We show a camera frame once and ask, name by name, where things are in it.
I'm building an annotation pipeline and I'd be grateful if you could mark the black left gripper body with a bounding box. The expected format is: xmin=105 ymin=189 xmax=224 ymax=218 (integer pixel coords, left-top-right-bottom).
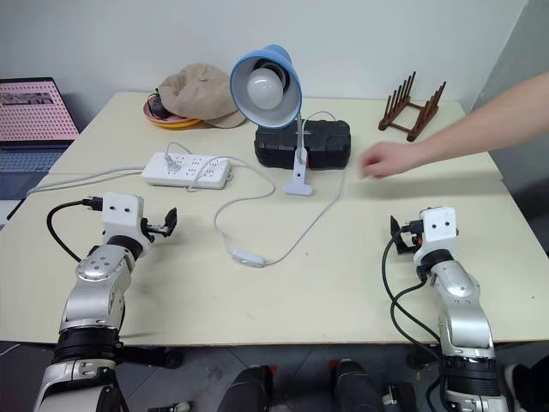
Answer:
xmin=141 ymin=216 xmax=170 ymax=238

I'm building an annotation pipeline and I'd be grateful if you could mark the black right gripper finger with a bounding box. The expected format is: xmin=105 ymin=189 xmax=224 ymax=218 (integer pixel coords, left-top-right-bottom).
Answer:
xmin=389 ymin=215 xmax=405 ymax=256

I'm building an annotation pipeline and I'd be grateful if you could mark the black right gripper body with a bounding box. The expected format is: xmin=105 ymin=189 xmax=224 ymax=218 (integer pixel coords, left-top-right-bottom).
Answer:
xmin=400 ymin=220 xmax=425 ymax=255

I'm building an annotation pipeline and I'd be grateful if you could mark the blue desk lamp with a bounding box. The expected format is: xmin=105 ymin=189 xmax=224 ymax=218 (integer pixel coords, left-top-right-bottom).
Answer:
xmin=229 ymin=44 xmax=317 ymax=197

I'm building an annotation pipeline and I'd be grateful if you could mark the person's bare hand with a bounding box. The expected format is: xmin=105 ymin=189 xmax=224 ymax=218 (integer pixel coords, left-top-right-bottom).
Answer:
xmin=359 ymin=141 xmax=425 ymax=180

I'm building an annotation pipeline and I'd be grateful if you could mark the white power strip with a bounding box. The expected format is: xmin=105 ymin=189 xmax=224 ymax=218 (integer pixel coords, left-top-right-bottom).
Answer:
xmin=142 ymin=151 xmax=233 ymax=191

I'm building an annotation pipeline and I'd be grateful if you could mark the orange and yellow plate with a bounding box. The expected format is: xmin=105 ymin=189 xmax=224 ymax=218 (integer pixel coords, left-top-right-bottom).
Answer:
xmin=142 ymin=96 xmax=203 ymax=130

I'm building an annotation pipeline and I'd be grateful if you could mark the dark object on plate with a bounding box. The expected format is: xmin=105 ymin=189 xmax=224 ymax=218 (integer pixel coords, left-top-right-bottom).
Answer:
xmin=147 ymin=90 xmax=172 ymax=120

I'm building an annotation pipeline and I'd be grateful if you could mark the black plastic case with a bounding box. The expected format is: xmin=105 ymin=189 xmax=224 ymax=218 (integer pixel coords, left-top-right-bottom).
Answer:
xmin=253 ymin=119 xmax=354 ymax=172

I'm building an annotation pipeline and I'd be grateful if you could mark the brown wooden dish rack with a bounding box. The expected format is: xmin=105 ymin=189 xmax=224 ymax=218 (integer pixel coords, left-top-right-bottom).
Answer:
xmin=377 ymin=70 xmax=448 ymax=143

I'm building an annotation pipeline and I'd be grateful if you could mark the beige cap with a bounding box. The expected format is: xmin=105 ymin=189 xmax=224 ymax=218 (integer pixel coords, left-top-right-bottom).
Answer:
xmin=157 ymin=64 xmax=250 ymax=130

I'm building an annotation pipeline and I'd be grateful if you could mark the dark rounded shape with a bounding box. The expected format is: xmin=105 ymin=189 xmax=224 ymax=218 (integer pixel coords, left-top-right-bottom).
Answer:
xmin=228 ymin=364 xmax=276 ymax=412
xmin=334 ymin=359 xmax=386 ymax=412

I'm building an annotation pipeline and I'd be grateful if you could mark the open laptop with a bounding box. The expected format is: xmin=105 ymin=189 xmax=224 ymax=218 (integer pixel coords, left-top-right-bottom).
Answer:
xmin=0 ymin=76 xmax=81 ymax=215

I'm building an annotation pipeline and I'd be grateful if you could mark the black and white shoe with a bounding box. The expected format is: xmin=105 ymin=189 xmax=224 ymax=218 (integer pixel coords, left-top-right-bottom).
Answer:
xmin=500 ymin=363 xmax=535 ymax=412

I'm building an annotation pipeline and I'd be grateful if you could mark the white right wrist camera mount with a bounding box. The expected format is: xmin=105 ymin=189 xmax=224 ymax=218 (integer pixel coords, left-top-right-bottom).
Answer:
xmin=413 ymin=206 xmax=460 ymax=264

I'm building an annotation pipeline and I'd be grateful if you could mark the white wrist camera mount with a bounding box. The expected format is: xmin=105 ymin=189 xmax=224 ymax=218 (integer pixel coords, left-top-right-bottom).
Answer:
xmin=101 ymin=192 xmax=156 ymax=251
xmin=413 ymin=206 xmax=460 ymax=264

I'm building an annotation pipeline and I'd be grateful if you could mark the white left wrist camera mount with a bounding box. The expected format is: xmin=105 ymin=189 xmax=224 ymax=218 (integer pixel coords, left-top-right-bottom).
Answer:
xmin=101 ymin=192 xmax=156 ymax=251

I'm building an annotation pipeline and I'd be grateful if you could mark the white lamp power cord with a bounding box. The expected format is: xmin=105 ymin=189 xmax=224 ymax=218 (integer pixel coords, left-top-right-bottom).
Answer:
xmin=164 ymin=111 xmax=347 ymax=268

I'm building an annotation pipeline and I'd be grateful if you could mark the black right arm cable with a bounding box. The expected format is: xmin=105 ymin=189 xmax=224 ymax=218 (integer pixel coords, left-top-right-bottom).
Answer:
xmin=380 ymin=238 xmax=449 ymax=412

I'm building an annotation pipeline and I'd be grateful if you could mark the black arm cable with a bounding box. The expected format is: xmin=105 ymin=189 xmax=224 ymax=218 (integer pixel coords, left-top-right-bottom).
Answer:
xmin=46 ymin=197 xmax=105 ymax=264
xmin=380 ymin=238 xmax=449 ymax=412

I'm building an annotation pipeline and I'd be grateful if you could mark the grey power strip cable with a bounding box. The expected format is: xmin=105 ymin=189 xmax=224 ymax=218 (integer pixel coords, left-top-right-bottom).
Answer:
xmin=26 ymin=166 xmax=148 ymax=197

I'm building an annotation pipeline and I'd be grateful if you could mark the white inline cord switch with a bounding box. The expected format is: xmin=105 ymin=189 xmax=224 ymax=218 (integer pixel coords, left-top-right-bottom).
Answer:
xmin=231 ymin=249 xmax=268 ymax=270

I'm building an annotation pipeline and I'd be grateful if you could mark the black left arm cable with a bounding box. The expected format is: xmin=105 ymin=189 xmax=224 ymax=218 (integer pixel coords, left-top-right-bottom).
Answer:
xmin=46 ymin=197 xmax=105 ymax=264

